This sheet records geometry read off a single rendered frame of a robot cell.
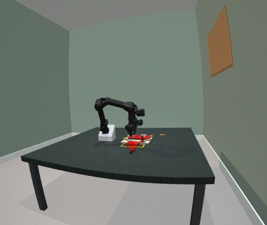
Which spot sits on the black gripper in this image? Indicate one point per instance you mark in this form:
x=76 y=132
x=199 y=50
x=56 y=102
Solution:
x=131 y=127

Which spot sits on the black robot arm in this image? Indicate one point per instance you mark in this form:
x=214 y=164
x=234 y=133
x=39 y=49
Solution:
x=130 y=107

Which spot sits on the cream flat base plate with orange corner posts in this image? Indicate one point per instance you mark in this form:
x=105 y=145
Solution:
x=125 y=140

